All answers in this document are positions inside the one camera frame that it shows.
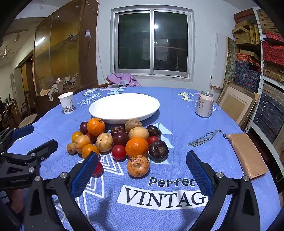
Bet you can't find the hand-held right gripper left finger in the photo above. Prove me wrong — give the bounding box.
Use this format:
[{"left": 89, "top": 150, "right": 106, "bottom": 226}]
[{"left": 23, "top": 152, "right": 99, "bottom": 231}]

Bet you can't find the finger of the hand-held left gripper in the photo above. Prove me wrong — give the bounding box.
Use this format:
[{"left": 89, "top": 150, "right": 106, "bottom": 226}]
[
  {"left": 0, "top": 139, "right": 58, "bottom": 174},
  {"left": 0, "top": 124, "right": 34, "bottom": 154}
]

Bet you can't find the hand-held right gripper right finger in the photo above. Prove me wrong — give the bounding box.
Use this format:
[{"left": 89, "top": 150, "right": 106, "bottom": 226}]
[{"left": 186, "top": 151, "right": 261, "bottom": 231}]

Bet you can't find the orange tomato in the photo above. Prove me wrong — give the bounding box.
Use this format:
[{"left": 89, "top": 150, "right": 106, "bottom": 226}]
[{"left": 82, "top": 144, "right": 99, "bottom": 159}]

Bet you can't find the yellow tomato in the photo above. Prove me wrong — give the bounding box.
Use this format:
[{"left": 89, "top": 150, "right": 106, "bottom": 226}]
[{"left": 71, "top": 131, "right": 84, "bottom": 143}]

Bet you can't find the tan round fruit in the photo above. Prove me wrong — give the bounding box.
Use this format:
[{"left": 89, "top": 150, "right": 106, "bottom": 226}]
[
  {"left": 95, "top": 133, "right": 113, "bottom": 152},
  {"left": 125, "top": 119, "right": 143, "bottom": 133},
  {"left": 74, "top": 135, "right": 92, "bottom": 154},
  {"left": 128, "top": 127, "right": 149, "bottom": 140}
]

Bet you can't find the dark purple plum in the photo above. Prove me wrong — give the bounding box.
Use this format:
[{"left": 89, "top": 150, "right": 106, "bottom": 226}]
[
  {"left": 79, "top": 121, "right": 89, "bottom": 135},
  {"left": 113, "top": 132, "right": 129, "bottom": 146}
]

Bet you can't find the orange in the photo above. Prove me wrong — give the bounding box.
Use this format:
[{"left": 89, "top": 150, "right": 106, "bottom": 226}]
[
  {"left": 87, "top": 118, "right": 106, "bottom": 136},
  {"left": 125, "top": 137, "right": 149, "bottom": 157}
]

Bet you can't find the speckled orange fruit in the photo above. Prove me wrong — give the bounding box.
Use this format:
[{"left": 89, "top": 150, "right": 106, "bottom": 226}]
[{"left": 127, "top": 155, "right": 151, "bottom": 178}]

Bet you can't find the white oval plate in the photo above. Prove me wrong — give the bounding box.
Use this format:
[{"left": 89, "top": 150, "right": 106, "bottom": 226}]
[{"left": 89, "top": 93, "right": 160, "bottom": 124}]

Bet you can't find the round stool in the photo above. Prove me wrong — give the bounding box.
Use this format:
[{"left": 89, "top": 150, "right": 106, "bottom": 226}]
[{"left": 19, "top": 113, "right": 38, "bottom": 129}]

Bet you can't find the white paper cup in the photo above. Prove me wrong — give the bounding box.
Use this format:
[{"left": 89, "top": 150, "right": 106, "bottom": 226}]
[{"left": 58, "top": 92, "right": 75, "bottom": 114}]

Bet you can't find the tan rectangular case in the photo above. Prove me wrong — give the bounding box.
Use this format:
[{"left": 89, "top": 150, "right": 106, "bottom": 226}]
[{"left": 228, "top": 133, "right": 268, "bottom": 180}]

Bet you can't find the blue printed tablecloth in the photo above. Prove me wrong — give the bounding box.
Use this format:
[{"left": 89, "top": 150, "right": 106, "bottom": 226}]
[{"left": 7, "top": 87, "right": 281, "bottom": 231}]

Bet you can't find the white drink can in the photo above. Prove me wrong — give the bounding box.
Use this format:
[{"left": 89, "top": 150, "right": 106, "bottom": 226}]
[{"left": 195, "top": 91, "right": 214, "bottom": 118}]

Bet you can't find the wooden glass cabinet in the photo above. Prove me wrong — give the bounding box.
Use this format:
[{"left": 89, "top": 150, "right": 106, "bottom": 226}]
[{"left": 33, "top": 0, "right": 99, "bottom": 96}]

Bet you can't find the purple cloth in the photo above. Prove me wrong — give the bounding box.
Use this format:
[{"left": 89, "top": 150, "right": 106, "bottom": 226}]
[{"left": 106, "top": 73, "right": 142, "bottom": 87}]

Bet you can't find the white board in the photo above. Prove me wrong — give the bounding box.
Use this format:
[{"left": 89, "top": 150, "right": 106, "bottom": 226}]
[{"left": 211, "top": 33, "right": 229, "bottom": 89}]

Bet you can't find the mottled dark canvas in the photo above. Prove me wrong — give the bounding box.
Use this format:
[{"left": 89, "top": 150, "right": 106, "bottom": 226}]
[{"left": 226, "top": 37, "right": 237, "bottom": 89}]

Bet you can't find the white metal shelf rack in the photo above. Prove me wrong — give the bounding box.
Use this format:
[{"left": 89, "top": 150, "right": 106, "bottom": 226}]
[{"left": 233, "top": 7, "right": 284, "bottom": 165}]

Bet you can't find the sliding window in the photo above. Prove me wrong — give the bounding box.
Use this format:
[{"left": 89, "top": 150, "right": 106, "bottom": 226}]
[{"left": 110, "top": 8, "right": 196, "bottom": 78}]

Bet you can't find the stack of patterned storage boxes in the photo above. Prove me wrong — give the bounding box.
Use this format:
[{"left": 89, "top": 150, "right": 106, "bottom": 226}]
[{"left": 232, "top": 8, "right": 284, "bottom": 156}]

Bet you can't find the wooden picture frame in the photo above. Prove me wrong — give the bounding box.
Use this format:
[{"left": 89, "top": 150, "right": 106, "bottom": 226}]
[{"left": 216, "top": 82, "right": 259, "bottom": 131}]

